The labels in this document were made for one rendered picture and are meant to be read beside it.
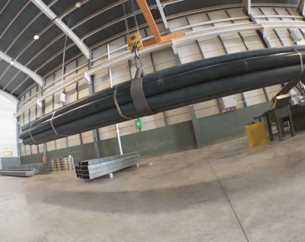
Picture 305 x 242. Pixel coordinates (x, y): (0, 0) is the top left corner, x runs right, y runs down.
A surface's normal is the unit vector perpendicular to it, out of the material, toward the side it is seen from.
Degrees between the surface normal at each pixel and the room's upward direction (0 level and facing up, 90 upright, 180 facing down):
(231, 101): 90
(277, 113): 90
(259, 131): 90
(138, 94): 120
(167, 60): 90
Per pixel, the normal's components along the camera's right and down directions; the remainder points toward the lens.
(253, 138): -0.33, -0.10
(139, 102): -0.15, 0.39
